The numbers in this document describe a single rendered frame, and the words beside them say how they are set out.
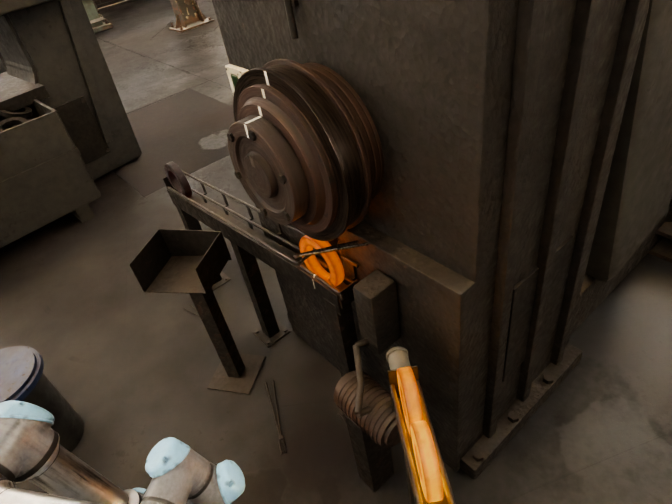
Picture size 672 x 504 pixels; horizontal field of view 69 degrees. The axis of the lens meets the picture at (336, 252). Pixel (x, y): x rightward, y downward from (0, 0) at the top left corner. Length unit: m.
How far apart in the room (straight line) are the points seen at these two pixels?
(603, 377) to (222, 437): 1.50
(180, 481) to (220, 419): 1.15
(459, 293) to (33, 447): 0.97
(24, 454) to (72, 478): 0.14
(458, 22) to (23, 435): 1.15
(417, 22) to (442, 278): 0.58
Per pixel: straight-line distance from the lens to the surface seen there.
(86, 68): 4.05
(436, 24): 0.98
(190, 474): 1.04
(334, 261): 1.42
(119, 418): 2.37
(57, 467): 1.30
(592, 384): 2.18
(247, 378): 2.23
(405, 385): 1.13
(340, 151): 1.10
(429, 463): 1.03
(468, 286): 1.20
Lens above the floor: 1.71
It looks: 39 degrees down
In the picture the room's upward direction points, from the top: 11 degrees counter-clockwise
